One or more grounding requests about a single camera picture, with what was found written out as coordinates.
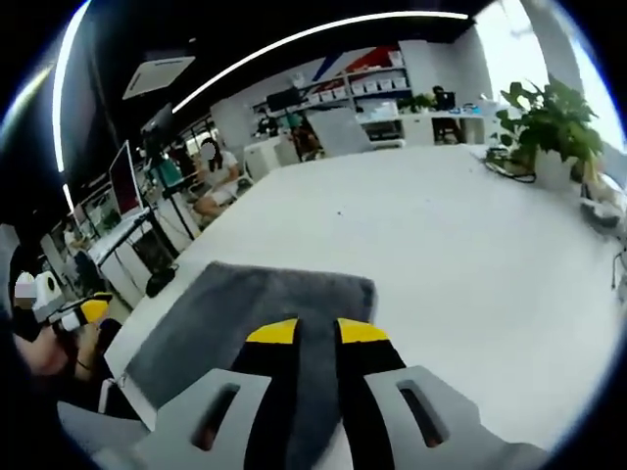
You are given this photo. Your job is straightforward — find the grey white headset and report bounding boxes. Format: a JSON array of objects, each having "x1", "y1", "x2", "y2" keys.
[{"x1": 580, "y1": 188, "x2": 626, "y2": 229}]

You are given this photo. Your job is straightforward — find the white plant pot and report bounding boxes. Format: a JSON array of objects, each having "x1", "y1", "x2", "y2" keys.
[{"x1": 533, "y1": 146, "x2": 579, "y2": 190}]

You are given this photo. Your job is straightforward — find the long ceiling light strip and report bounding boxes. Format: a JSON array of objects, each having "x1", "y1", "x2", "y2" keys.
[{"x1": 171, "y1": 12, "x2": 469, "y2": 115}]

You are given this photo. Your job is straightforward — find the green leafy plant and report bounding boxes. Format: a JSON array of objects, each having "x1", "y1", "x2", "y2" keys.
[{"x1": 495, "y1": 77, "x2": 604, "y2": 170}]

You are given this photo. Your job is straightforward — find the person's left hand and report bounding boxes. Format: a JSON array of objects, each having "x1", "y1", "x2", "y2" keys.
[{"x1": 13, "y1": 325, "x2": 94, "y2": 381}]

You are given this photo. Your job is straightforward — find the ceiling air conditioner unit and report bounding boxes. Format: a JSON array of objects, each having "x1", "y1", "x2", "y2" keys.
[{"x1": 121, "y1": 55, "x2": 196, "y2": 101}]

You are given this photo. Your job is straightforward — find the grey towel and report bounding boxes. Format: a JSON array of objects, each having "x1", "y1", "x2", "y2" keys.
[{"x1": 124, "y1": 260, "x2": 381, "y2": 470}]

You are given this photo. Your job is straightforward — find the monitor with pink screen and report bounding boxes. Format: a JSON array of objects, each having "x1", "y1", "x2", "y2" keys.
[{"x1": 108, "y1": 140, "x2": 146, "y2": 220}]

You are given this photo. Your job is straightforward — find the black monitor on stand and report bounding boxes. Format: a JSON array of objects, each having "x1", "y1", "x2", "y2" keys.
[{"x1": 140, "y1": 102, "x2": 175, "y2": 143}]

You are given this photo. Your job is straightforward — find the shelf with white bins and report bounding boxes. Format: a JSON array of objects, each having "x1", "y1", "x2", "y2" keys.
[{"x1": 293, "y1": 46, "x2": 412, "y2": 107}]

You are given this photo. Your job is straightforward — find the white board panel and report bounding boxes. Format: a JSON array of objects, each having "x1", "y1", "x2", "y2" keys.
[{"x1": 306, "y1": 106, "x2": 373, "y2": 158}]

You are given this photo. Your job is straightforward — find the small green counter plant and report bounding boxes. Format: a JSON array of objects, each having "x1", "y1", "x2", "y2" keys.
[{"x1": 397, "y1": 92, "x2": 437, "y2": 114}]

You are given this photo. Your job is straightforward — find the black cable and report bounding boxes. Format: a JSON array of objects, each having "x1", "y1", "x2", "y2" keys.
[
  {"x1": 609, "y1": 247, "x2": 627, "y2": 291},
  {"x1": 484, "y1": 149, "x2": 538, "y2": 185}
]

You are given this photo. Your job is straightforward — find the white standing desk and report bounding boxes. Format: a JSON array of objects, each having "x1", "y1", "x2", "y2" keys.
[{"x1": 87, "y1": 208, "x2": 180, "y2": 295}]

